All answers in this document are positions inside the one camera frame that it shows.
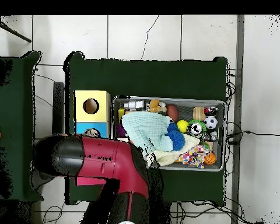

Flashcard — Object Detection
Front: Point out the tan plush animal toy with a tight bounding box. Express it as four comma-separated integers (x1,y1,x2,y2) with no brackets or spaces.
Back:
149,99,161,113

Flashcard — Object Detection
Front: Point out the cream knitted cloth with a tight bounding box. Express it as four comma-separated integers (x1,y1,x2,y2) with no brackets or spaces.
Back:
150,134,200,167

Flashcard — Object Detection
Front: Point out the shallow clear mesh bin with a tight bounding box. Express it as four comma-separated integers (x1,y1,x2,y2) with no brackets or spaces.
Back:
109,95,226,172

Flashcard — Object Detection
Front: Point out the blue spiky rubber ball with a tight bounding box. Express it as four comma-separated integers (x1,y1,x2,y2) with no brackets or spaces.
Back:
165,122,186,152

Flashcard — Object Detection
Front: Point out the small brown toy football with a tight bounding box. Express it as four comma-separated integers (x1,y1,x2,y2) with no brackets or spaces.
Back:
166,104,180,122

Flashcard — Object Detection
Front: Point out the black tripod leg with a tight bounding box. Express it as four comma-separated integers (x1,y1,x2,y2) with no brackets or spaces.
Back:
0,20,32,43

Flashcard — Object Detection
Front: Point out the light blue waffle cloth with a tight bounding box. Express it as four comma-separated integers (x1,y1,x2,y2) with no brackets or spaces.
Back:
121,111,174,153

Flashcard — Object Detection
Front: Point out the grey floor foot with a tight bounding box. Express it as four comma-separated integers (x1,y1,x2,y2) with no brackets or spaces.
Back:
31,170,55,190

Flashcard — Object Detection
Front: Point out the silver drink can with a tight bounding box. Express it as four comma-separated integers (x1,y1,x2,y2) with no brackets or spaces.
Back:
189,123,203,136

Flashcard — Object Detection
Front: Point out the smooth yellow ball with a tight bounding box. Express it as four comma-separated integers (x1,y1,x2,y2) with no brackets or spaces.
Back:
176,120,189,133

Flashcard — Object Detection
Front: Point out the small orange basketball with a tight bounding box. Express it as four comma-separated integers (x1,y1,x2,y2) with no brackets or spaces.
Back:
204,152,217,166

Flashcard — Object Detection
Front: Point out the black floor beam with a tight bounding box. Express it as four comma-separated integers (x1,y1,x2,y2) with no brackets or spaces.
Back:
52,81,65,135

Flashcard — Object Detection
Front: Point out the black floor cable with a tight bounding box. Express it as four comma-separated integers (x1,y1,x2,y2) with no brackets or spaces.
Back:
226,121,280,144

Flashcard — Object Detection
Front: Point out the dark green table cloth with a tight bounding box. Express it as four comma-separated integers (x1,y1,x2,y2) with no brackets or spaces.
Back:
64,51,228,206

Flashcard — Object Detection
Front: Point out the wooden box with three holes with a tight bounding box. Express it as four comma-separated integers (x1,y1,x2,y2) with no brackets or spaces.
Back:
73,90,111,187

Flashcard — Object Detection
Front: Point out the bottle with blue label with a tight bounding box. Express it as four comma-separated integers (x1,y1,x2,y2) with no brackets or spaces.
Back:
83,128,101,138

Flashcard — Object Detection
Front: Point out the small black-white soccer ball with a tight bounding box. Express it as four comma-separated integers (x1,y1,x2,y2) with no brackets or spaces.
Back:
204,116,218,130

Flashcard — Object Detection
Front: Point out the colourful patterned cloth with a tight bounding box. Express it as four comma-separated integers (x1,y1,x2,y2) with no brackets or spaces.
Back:
178,144,211,169

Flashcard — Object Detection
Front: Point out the dark green side table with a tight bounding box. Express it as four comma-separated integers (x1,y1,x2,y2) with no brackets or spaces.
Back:
0,51,44,202

